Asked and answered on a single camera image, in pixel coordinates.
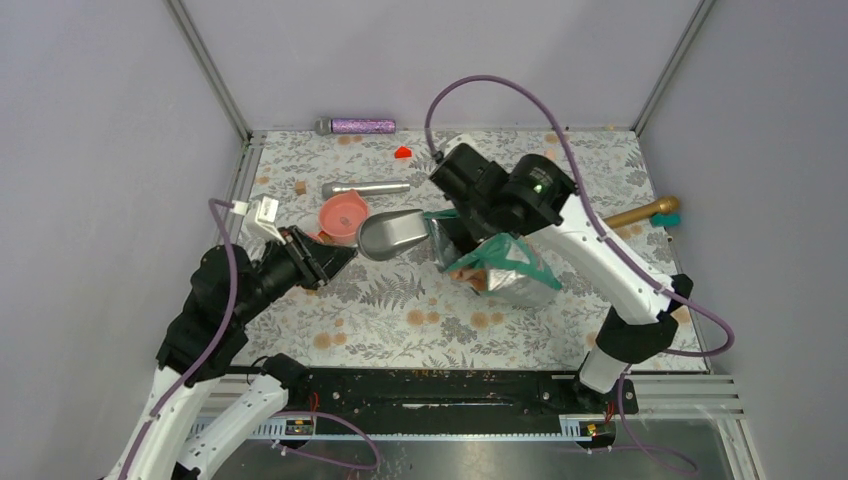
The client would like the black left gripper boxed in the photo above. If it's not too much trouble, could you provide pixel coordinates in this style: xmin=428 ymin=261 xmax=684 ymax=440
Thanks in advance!
xmin=233 ymin=223 xmax=358 ymax=325

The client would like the silver metal scoop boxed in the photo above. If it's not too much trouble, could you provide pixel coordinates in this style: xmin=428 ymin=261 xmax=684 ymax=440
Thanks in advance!
xmin=356 ymin=209 xmax=429 ymax=262

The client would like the green pet food bag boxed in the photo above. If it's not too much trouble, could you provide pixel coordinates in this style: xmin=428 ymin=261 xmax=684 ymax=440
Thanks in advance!
xmin=424 ymin=210 xmax=562 ymax=308

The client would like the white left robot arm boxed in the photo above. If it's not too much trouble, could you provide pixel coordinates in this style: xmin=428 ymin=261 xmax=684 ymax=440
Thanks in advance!
xmin=108 ymin=227 xmax=357 ymax=479

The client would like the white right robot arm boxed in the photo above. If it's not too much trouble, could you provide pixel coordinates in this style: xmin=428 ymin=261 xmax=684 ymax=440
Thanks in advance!
xmin=430 ymin=136 xmax=692 ymax=412

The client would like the pink double pet bowl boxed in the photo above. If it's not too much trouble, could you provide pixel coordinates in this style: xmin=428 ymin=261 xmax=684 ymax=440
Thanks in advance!
xmin=308 ymin=191 xmax=369 ymax=247

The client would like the floral patterned table mat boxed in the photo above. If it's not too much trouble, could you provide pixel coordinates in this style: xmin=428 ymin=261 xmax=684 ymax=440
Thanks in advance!
xmin=234 ymin=130 xmax=677 ymax=370

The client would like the silver toy microphone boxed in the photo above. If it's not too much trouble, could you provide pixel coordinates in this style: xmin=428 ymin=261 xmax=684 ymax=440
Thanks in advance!
xmin=321 ymin=180 xmax=411 ymax=199

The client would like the red house-shaped block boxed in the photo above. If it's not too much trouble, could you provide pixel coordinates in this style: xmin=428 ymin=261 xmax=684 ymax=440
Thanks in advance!
xmin=394 ymin=146 xmax=413 ymax=159

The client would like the purple glitter toy microphone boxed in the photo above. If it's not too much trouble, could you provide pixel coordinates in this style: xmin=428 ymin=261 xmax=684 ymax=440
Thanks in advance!
xmin=314 ymin=117 xmax=396 ymax=136

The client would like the teal block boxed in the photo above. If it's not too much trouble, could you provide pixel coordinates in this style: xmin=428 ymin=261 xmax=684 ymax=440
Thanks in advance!
xmin=649 ymin=213 xmax=681 ymax=228

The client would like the gold toy microphone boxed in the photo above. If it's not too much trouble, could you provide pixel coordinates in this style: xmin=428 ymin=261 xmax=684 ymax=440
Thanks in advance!
xmin=603 ymin=196 xmax=680 ymax=229

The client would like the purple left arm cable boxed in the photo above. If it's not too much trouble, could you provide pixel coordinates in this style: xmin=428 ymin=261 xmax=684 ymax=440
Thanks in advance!
xmin=115 ymin=197 xmax=383 ymax=480

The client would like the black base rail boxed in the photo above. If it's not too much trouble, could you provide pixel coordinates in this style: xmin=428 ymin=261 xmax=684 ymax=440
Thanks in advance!
xmin=246 ymin=354 xmax=639 ymax=437

